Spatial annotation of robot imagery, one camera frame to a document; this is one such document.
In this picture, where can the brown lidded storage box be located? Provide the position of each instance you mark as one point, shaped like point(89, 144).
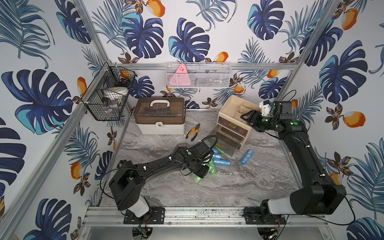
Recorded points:
point(160, 116)

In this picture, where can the beige drawer organizer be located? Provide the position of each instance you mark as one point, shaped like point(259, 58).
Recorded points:
point(229, 116)

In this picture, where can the blue roll top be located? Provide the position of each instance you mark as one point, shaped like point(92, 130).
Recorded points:
point(215, 151)

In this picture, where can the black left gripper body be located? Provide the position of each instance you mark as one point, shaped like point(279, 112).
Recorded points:
point(202, 169)

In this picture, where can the blue roll middle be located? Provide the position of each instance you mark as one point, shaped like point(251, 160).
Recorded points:
point(217, 156)

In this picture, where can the black wire basket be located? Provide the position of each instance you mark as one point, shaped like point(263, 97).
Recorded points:
point(102, 108)

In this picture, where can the green roll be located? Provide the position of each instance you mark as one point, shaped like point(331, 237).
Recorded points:
point(219, 148)
point(212, 167)
point(197, 178)

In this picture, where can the white tape roll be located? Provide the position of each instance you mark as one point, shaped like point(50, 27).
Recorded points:
point(115, 92)

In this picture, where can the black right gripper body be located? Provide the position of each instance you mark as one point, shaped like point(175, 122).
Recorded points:
point(262, 123)

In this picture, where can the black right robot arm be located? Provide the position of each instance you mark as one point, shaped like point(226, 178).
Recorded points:
point(319, 194)

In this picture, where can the yellow black pliers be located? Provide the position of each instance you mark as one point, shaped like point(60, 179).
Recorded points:
point(193, 132)

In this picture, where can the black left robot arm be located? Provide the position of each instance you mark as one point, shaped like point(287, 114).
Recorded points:
point(127, 183)

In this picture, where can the pink triangle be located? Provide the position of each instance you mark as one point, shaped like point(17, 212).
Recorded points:
point(180, 78)

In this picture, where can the clear wall tray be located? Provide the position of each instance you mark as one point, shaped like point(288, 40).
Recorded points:
point(204, 75)

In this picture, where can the blue roll lower right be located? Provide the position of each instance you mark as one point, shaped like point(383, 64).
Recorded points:
point(222, 162)

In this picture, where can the clear bottom drawer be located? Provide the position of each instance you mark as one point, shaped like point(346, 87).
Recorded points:
point(230, 141)

